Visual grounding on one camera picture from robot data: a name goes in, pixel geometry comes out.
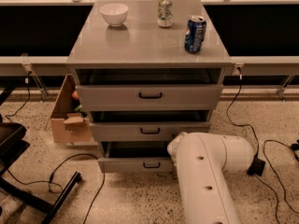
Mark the grey middle drawer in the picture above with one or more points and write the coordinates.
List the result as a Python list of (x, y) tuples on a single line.
[(145, 131)]

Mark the grey top drawer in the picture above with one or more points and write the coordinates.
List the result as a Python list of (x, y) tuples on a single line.
[(148, 97)]

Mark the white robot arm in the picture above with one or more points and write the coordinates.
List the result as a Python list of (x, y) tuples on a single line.
[(201, 160)]

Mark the cardboard box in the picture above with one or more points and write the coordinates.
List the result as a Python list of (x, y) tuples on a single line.
[(67, 125)]

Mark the black power adapter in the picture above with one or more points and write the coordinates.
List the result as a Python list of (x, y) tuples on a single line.
[(256, 167)]

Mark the grey drawer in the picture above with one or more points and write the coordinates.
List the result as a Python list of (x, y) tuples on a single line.
[(148, 97), (145, 131), (135, 156)]

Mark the grey bottom drawer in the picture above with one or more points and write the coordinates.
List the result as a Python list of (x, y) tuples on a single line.
[(135, 156)]

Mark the grey drawer cabinet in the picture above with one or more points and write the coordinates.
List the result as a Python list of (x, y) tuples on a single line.
[(142, 53)]

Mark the black chair base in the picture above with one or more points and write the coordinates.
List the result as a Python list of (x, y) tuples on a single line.
[(45, 167)]

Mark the blue pepsi can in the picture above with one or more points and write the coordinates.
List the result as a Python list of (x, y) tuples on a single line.
[(195, 33)]

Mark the white bowl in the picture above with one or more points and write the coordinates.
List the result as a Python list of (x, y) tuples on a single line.
[(114, 14)]

